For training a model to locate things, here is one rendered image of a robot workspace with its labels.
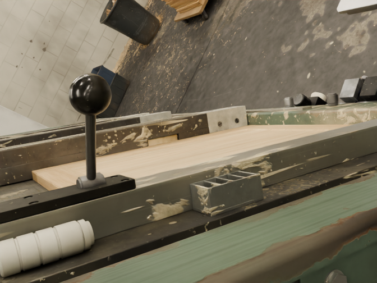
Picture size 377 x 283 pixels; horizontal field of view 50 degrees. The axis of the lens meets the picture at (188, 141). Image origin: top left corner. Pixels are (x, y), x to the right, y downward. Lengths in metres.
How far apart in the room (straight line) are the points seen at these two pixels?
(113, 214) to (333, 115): 0.60
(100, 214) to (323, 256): 0.25
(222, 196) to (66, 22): 5.90
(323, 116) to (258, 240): 0.72
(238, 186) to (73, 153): 0.53
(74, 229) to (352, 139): 0.41
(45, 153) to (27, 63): 5.26
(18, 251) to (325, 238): 0.25
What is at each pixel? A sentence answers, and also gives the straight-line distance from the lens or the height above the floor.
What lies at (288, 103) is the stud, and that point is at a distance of 1.07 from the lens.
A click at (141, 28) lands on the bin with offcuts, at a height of 0.20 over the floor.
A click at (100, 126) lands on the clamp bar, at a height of 1.14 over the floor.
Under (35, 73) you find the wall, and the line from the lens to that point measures 6.13.
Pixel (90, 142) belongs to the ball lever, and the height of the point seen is 1.40.
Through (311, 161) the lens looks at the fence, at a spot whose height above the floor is 1.12.
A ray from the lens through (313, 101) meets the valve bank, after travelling 1.20.
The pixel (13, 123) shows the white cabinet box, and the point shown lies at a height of 1.06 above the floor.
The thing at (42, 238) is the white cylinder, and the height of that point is 1.41.
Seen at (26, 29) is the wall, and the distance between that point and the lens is 6.17.
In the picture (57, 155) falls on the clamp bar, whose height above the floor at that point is 1.32.
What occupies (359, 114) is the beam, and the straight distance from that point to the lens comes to 0.86.
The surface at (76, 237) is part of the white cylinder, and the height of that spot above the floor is 1.39.
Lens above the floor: 1.51
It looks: 27 degrees down
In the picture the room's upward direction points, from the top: 62 degrees counter-clockwise
